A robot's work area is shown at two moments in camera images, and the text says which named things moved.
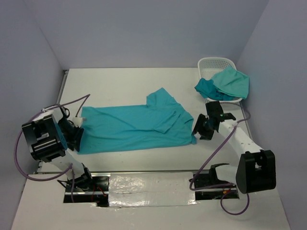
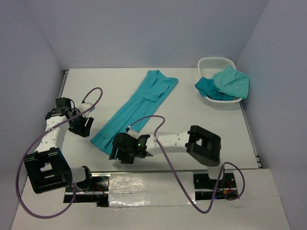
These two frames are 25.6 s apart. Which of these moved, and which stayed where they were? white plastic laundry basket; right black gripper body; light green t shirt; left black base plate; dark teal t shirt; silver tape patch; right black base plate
Moved: right black gripper body
Stayed: right black base plate; left black base plate; silver tape patch; dark teal t shirt; white plastic laundry basket; light green t shirt
